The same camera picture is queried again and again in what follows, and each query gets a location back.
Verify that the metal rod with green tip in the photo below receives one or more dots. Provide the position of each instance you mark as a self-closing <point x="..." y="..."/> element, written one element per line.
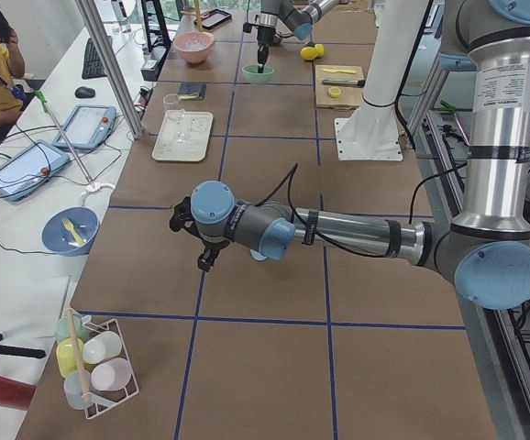
<point x="92" y="186"/>

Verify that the green plastic cup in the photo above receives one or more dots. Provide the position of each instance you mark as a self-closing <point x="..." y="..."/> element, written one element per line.
<point x="62" y="330"/>

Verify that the pink bowl with ice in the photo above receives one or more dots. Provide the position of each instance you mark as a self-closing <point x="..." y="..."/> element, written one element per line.
<point x="194" y="47"/>

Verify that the aluminium frame post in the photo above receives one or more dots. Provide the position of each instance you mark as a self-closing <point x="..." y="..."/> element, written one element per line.
<point x="96" y="29"/>

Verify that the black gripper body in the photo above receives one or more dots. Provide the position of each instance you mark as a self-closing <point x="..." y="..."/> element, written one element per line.
<point x="211" y="250"/>
<point x="262" y="38"/>

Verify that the cream plastic cup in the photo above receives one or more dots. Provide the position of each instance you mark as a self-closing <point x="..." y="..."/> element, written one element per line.
<point x="103" y="346"/>

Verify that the yellow plastic fork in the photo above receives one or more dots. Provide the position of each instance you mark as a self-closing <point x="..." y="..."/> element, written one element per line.
<point x="69" y="226"/>

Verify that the green bowl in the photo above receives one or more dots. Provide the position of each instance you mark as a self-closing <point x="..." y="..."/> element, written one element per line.
<point x="257" y="74"/>

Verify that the clear plastic cup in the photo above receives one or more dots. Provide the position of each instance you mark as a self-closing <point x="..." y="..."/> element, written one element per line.
<point x="72" y="388"/>

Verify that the far teach pendant tablet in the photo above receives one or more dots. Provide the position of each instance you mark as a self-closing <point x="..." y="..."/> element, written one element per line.
<point x="88" y="126"/>

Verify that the clear wine glass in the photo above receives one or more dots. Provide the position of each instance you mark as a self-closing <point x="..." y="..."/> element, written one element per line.
<point x="173" y="109"/>

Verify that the grey folded cloth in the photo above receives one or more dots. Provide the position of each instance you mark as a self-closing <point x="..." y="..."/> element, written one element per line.
<point x="191" y="91"/>

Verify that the wooden cutting board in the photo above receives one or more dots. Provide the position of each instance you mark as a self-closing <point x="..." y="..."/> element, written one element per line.
<point x="351" y="97"/>

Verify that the red cylinder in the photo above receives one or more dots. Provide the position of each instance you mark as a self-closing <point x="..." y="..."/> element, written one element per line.
<point x="15" y="394"/>

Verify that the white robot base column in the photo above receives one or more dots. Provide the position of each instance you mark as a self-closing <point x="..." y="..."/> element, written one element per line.
<point x="371" y="132"/>

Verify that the lemon half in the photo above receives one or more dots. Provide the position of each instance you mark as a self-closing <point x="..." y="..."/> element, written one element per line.
<point x="333" y="92"/>

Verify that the black computer mouse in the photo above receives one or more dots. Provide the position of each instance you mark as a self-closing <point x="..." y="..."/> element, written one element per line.
<point x="84" y="92"/>

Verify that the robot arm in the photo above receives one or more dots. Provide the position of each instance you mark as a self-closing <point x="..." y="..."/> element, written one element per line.
<point x="299" y="22"/>
<point x="485" y="250"/>

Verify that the blue bowl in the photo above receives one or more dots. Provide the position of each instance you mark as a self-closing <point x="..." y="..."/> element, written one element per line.
<point x="58" y="240"/>

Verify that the pink plastic cup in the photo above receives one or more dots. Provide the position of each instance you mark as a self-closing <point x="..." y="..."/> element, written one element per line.
<point x="112" y="375"/>

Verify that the near teach pendant tablet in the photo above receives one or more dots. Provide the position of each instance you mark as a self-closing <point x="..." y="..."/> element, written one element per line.
<point x="31" y="167"/>

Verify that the white wire cup rack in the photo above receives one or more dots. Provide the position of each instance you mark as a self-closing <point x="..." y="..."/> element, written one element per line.
<point x="105" y="401"/>

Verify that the wooden rack handle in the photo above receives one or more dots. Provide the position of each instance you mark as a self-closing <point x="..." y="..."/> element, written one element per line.
<point x="84" y="383"/>

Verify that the black keyboard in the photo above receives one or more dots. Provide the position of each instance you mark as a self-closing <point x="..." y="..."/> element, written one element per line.
<point x="92" y="64"/>

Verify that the teach pendant tablet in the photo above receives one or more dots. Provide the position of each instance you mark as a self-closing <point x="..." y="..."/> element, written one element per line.
<point x="31" y="167"/>
<point x="88" y="126"/>

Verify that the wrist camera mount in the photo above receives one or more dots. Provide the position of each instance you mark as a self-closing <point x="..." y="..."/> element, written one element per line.
<point x="182" y="218"/>

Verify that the light blue plastic cup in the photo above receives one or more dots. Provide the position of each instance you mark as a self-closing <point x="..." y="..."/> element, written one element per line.
<point x="257" y="256"/>

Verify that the yellow plastic cup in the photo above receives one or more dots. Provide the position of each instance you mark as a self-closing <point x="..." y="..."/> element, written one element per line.
<point x="65" y="357"/>

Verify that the yellow lemon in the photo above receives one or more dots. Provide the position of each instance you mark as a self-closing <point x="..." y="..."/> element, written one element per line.
<point x="319" y="50"/>
<point x="307" y="53"/>

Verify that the cream bear tray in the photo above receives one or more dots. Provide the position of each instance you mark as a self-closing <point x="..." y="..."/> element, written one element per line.
<point x="197" y="125"/>

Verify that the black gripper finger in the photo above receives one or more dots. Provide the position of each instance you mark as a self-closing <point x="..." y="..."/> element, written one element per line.
<point x="262" y="57"/>
<point x="206" y="260"/>

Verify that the yellow plastic knife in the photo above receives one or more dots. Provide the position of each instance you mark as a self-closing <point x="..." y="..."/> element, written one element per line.
<point x="344" y="71"/>

